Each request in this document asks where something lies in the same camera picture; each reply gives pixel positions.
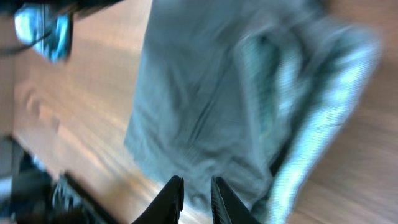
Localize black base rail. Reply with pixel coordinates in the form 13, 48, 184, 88
1, 152, 118, 224

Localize folded blue denim jeans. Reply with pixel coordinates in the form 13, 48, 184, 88
14, 4, 73, 63

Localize left black cable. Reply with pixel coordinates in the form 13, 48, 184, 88
0, 29, 53, 58

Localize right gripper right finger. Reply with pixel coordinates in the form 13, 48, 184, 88
211, 177, 260, 224

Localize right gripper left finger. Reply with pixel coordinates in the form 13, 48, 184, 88
131, 175, 184, 224

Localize grey shorts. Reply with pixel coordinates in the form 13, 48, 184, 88
125, 1, 380, 223

